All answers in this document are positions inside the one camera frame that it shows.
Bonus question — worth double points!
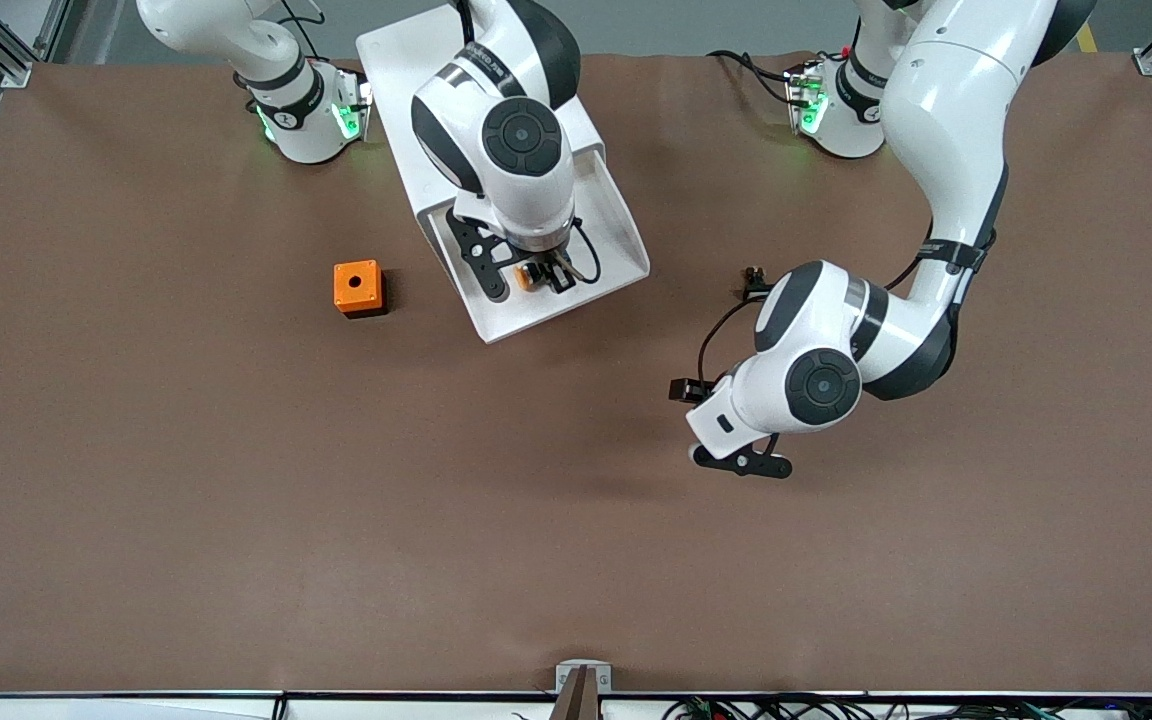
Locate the black right arm base cable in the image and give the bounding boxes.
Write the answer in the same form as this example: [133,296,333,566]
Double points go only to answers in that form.
[276,0,334,65]

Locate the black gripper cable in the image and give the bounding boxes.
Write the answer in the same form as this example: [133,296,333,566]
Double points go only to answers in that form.
[570,217,604,287]
[696,218,995,393]

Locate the white drawer cabinet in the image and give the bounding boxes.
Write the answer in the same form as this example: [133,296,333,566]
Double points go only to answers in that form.
[355,3,608,227]

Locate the orange box with hole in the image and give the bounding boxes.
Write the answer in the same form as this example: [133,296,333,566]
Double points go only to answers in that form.
[333,260,388,319]

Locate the white plastic drawer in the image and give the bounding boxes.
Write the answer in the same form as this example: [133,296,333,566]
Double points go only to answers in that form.
[414,140,652,345]

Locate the brown table mat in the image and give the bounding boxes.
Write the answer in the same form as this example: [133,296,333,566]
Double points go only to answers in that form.
[0,50,1152,697]

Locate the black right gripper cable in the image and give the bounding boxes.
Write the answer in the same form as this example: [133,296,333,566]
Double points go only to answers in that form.
[570,217,604,287]

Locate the black left arm base cable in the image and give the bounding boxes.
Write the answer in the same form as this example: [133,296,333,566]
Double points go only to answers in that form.
[707,49,801,107]

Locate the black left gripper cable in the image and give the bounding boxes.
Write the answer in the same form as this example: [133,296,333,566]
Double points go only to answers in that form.
[696,218,995,393]

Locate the black arm base cable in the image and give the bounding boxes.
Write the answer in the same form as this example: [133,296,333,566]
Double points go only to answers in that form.
[707,49,801,107]
[276,0,334,65]

